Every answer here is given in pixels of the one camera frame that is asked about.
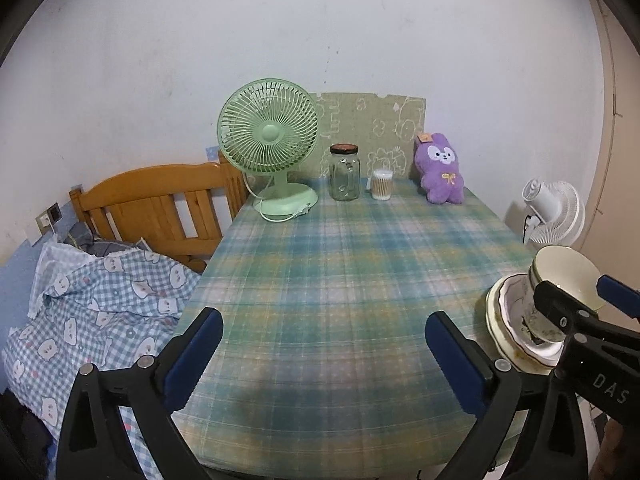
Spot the floral ceramic bowl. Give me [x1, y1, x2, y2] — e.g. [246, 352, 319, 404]
[528, 245, 604, 311]
[522, 269, 564, 344]

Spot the glass jar black lid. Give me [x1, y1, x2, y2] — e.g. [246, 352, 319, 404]
[330, 143, 360, 202]

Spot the green cartoon wall mat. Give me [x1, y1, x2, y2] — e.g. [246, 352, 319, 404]
[290, 92, 427, 181]

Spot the cotton swab container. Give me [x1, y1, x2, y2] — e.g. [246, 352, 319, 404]
[369, 168, 394, 202]

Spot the blue checkered blanket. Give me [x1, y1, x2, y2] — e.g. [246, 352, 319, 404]
[0, 234, 204, 480]

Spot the plaid green tablecloth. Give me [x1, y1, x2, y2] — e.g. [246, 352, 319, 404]
[174, 180, 532, 479]

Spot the purple plush bunny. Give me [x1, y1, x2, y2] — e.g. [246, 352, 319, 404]
[414, 132, 464, 205]

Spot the beige door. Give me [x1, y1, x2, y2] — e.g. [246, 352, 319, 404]
[578, 0, 639, 288]

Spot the white standing fan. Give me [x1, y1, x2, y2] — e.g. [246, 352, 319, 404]
[522, 178, 586, 247]

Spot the green desk fan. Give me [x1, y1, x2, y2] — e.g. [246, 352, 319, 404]
[217, 78, 318, 223]

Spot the round yellow flower plate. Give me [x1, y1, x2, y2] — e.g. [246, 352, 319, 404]
[485, 276, 552, 375]

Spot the red pattern white plate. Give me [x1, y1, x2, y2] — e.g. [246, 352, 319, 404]
[498, 273, 564, 367]

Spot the wall power socket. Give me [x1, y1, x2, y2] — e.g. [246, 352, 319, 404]
[36, 203, 62, 234]

